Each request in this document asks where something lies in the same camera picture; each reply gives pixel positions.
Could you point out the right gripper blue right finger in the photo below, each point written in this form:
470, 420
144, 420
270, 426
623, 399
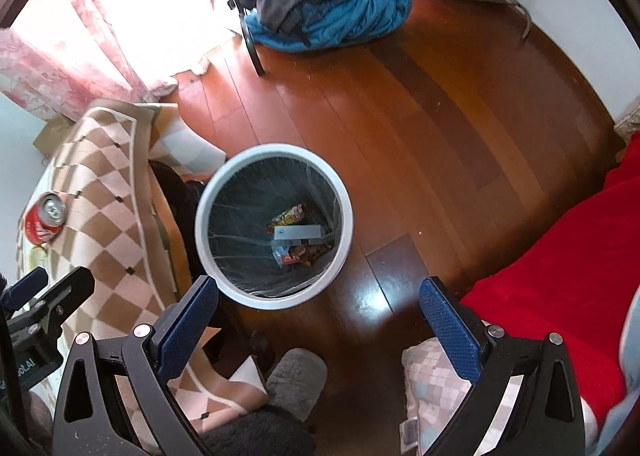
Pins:
459, 330

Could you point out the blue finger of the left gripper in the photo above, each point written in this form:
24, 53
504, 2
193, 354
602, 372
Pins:
61, 300
16, 296

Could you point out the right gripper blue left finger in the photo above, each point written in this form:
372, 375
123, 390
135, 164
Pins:
181, 326

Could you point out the red crushed soda can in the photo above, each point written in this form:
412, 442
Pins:
45, 219

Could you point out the white round trash bin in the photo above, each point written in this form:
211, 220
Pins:
236, 208

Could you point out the checkered tablecloth on table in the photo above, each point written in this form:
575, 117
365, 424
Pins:
105, 398

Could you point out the red blanket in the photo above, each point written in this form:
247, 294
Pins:
578, 280

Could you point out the grey fuzzy slipper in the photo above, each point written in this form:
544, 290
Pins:
296, 382

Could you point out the colourful snack wrappers in bin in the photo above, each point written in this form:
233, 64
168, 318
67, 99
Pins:
304, 255

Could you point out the brown paper bag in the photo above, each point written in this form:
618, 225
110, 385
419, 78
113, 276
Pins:
52, 134

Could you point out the grey flat box in bin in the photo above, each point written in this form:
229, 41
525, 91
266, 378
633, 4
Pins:
293, 235

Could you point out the pink floral curtain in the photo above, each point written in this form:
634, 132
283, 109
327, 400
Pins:
58, 55

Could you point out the black metal rack stand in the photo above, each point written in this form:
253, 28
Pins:
248, 39

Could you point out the blue jacket clothes pile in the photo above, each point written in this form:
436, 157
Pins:
296, 26

